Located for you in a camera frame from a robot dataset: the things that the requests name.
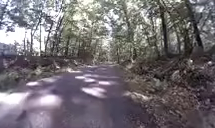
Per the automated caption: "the wood of trees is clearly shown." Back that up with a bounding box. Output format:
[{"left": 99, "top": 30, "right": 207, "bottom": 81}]
[{"left": 0, "top": 0, "right": 215, "bottom": 66}]

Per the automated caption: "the grey asphalt forest path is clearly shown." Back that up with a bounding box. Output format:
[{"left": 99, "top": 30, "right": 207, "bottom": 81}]
[{"left": 0, "top": 63, "right": 153, "bottom": 128}]

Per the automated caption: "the leaf-covered earth bank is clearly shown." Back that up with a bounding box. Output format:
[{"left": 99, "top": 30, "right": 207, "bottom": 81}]
[
  {"left": 0, "top": 54, "right": 96, "bottom": 93},
  {"left": 116, "top": 53, "right": 215, "bottom": 128}
]

